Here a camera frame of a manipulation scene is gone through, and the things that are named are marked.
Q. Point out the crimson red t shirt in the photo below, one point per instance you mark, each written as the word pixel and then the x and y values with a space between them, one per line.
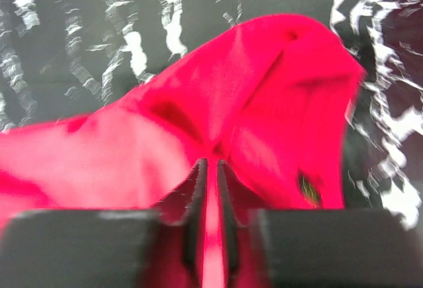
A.
pixel 269 97

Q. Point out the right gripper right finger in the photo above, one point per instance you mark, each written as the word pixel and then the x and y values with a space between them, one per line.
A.
pixel 314 248

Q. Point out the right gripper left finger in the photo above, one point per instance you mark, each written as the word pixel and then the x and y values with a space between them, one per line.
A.
pixel 153 247

